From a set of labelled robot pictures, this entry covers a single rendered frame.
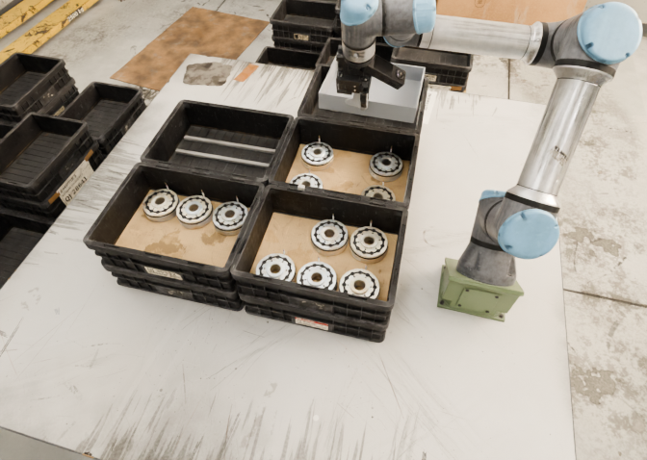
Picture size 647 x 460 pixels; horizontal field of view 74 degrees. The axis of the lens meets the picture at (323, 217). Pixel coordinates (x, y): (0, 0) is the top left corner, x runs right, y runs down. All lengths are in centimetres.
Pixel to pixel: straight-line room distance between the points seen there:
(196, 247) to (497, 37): 92
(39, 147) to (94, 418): 141
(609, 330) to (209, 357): 174
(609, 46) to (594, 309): 152
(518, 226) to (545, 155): 16
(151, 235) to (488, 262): 92
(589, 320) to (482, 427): 121
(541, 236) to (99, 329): 115
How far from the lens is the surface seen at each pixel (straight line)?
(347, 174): 137
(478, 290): 119
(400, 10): 98
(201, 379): 123
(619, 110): 347
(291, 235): 123
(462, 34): 112
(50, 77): 262
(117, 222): 134
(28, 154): 236
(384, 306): 101
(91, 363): 135
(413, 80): 139
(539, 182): 103
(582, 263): 247
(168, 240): 130
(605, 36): 105
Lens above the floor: 183
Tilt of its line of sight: 52 degrees down
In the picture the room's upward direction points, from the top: 1 degrees counter-clockwise
